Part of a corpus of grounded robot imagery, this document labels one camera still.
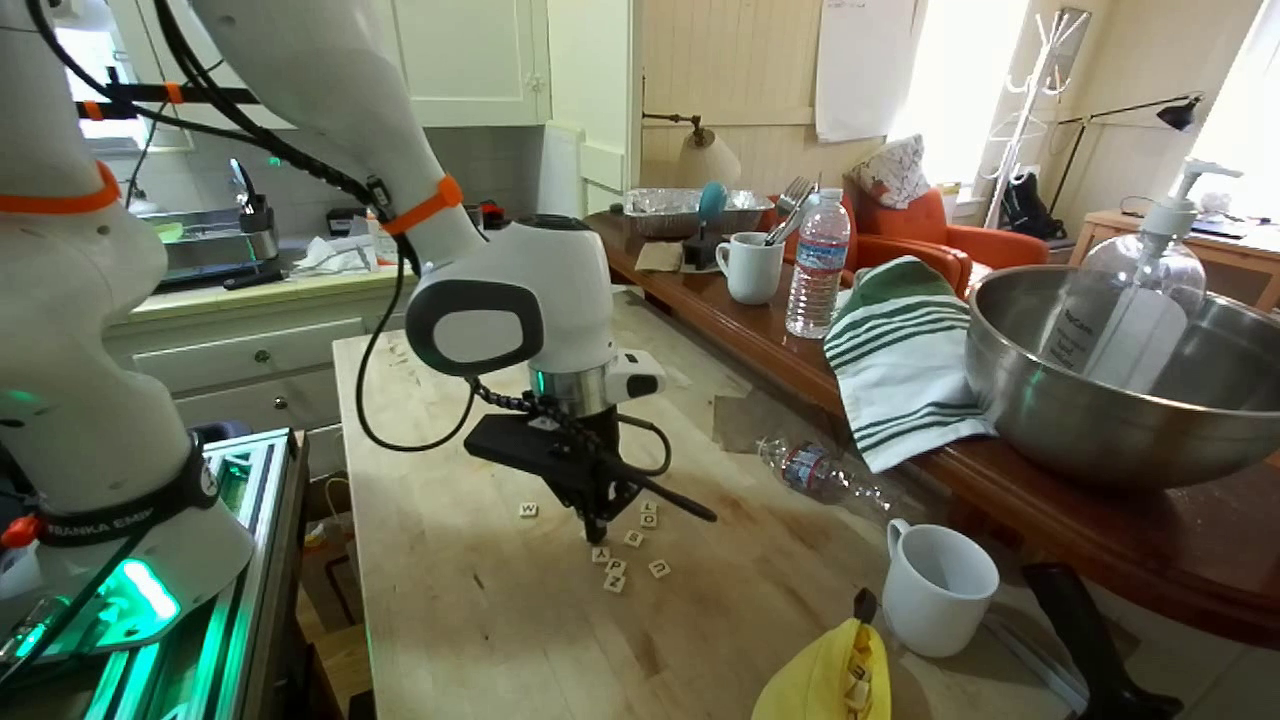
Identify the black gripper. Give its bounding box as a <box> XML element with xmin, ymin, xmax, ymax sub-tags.
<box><xmin>466</xmin><ymin>413</ymin><xmax>640</xmax><ymax>543</ymax></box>

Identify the tile letter S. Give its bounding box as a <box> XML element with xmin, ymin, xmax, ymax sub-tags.
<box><xmin>643</xmin><ymin>561</ymin><xmax>673</xmax><ymax>579</ymax></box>

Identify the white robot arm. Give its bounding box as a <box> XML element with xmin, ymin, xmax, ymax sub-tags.
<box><xmin>0</xmin><ymin>0</ymin><xmax>615</xmax><ymax>548</ymax></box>

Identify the yellow banana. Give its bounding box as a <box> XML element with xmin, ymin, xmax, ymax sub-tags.
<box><xmin>751</xmin><ymin>588</ymin><xmax>891</xmax><ymax>720</ymax></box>

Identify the white mug with spoon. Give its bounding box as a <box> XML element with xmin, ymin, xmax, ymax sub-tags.
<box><xmin>718</xmin><ymin>232</ymin><xmax>785</xmax><ymax>304</ymax></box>

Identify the white mug near banana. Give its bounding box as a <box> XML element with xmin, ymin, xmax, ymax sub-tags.
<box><xmin>884</xmin><ymin>522</ymin><xmax>1001</xmax><ymax>659</ymax></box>

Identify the green striped dish towel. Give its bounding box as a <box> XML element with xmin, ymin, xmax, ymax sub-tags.
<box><xmin>825</xmin><ymin>257</ymin><xmax>992</xmax><ymax>473</ymax></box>

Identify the clear water bottle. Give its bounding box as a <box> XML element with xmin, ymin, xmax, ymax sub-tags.
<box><xmin>785</xmin><ymin>190</ymin><xmax>852</xmax><ymax>342</ymax></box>

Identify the orange armchair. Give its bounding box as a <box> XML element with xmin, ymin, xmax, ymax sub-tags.
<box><xmin>849</xmin><ymin>185</ymin><xmax>1053</xmax><ymax>296</ymax></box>

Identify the clear pump soap bottle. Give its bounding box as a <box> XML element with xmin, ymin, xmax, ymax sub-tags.
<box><xmin>1036</xmin><ymin>160</ymin><xmax>1224</xmax><ymax>394</ymax></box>

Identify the steel mixing bowl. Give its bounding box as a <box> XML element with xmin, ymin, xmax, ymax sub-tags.
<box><xmin>968</xmin><ymin>264</ymin><xmax>1280</xmax><ymax>488</ymax></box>

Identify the black desk lamp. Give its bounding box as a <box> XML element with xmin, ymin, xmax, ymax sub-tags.
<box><xmin>1080</xmin><ymin>98</ymin><xmax>1202</xmax><ymax>133</ymax></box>

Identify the white paper on wall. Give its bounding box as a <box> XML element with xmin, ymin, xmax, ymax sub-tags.
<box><xmin>818</xmin><ymin>0</ymin><xmax>921</xmax><ymax>145</ymax></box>

